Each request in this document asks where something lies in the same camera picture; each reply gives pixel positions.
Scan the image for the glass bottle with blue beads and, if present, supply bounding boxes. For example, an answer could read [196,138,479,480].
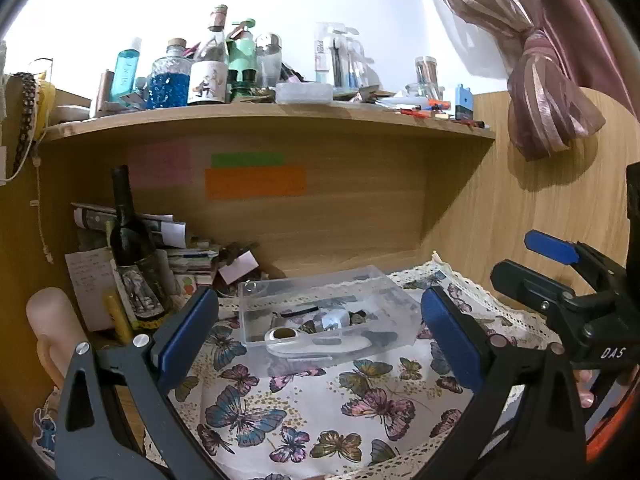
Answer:
[147,38,193,110]

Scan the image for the yellow hanging item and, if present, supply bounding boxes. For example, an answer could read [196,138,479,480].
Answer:
[37,77,57,126]

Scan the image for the person's right hand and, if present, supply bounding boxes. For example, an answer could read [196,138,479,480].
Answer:
[572,367,599,409]

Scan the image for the dark wine bottle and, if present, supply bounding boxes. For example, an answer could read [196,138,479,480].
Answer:
[109,165,173,331]

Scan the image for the clear jar copper sticks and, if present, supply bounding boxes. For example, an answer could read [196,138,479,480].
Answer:
[414,56,441,98]

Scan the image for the blister pack of tools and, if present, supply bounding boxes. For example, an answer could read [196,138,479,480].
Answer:
[314,22,371,88]

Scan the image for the beige pink cylinder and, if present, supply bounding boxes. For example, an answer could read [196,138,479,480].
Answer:
[27,287,89,392]

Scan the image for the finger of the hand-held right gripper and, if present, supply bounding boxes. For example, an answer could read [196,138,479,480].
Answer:
[490,259,596,329]
[524,230,626,293]

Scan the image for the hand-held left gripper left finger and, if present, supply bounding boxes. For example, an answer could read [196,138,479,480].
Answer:
[54,286,221,480]

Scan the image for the butterfly printed cloth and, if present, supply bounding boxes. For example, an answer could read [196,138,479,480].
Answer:
[145,252,561,480]

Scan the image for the clear plastic box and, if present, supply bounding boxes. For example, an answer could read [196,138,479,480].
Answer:
[238,265,426,363]

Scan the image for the white paper note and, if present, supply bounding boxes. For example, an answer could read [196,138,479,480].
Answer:
[65,247,119,333]

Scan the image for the pink sticky note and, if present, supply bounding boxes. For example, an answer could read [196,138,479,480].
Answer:
[126,141,193,187]

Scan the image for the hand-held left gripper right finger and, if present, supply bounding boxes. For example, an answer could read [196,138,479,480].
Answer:
[414,286,587,480]

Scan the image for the teal liquid bottle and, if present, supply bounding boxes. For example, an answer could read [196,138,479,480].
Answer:
[114,37,143,106]

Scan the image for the green sticky note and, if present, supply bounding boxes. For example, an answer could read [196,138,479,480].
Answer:
[211,152,285,168]

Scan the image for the clear lidded plastic container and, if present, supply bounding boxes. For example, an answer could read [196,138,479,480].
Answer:
[275,82,335,106]

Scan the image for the white folded card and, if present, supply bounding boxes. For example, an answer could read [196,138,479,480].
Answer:
[217,252,259,284]

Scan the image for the yellow stick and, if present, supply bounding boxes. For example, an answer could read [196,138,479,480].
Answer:
[102,292,134,344]

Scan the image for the orange sticky note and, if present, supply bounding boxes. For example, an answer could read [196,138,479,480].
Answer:
[205,167,307,200]

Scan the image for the mint green pump bottle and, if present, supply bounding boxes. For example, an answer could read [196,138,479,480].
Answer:
[227,17,259,98]

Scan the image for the wooden shelf board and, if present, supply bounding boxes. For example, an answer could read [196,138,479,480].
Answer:
[40,102,497,144]

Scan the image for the clear bottle silver cap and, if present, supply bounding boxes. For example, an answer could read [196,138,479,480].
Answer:
[255,32,284,89]

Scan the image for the dark lace ribbon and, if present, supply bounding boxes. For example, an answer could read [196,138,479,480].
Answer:
[12,72,43,177]

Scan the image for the white oval handheld device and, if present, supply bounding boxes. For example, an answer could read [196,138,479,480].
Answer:
[265,326,373,359]

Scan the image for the stack of papers and books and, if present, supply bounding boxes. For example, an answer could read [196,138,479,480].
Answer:
[70,202,188,252]

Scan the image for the blue cartoon sticker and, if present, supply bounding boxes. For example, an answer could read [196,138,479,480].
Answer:
[32,407,57,454]

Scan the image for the blue box device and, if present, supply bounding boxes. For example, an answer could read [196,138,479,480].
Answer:
[454,84,475,121]

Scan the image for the beaded cord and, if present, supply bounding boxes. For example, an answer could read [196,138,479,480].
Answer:
[31,155,54,264]

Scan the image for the clear bottle illustrated label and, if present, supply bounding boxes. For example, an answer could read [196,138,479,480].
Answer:
[187,5,231,106]

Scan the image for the pink striped curtain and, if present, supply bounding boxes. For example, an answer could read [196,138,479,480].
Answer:
[412,0,640,162]

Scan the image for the copper tube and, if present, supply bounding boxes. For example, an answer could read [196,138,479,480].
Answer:
[97,70,118,116]

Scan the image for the orange curved object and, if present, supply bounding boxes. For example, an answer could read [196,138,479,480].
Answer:
[585,370,640,466]

